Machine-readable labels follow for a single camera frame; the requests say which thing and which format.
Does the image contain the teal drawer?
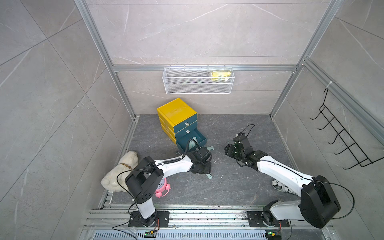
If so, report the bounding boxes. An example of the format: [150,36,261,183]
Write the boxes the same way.
[176,129,207,152]
[175,121,198,140]
[174,114,198,133]

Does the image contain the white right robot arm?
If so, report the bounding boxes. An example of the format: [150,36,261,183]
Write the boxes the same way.
[225,135,341,229]

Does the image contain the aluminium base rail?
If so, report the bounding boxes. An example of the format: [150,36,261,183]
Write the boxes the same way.
[78,205,339,240]

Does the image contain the white wire mesh basket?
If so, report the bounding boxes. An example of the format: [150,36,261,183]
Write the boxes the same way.
[162,67,235,95]

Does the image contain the teal bottom drawer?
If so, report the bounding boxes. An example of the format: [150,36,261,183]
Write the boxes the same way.
[176,129,207,152]

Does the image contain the yellow drawer cabinet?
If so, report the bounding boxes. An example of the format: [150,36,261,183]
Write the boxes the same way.
[157,98,197,145]

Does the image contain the teal top drawer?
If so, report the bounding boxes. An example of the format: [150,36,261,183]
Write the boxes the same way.
[174,114,198,133]

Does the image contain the white plush teddy bear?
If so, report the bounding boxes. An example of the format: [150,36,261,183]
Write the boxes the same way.
[101,151,139,193]

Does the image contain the black wall hook rack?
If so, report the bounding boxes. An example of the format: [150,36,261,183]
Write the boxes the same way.
[310,88,384,170]

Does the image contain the pink alarm clock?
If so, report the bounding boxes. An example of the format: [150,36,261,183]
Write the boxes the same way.
[155,178,171,198]

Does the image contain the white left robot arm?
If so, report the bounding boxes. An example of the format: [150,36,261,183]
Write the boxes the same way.
[125,147,212,227]

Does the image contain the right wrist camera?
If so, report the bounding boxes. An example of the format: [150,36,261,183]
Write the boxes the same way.
[233,132,248,144]

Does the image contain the mint knife vertical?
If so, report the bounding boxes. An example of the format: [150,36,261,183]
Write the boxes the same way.
[189,137,198,146]

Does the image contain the yellow sponge in basket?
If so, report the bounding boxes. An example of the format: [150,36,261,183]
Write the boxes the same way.
[209,71,232,82]

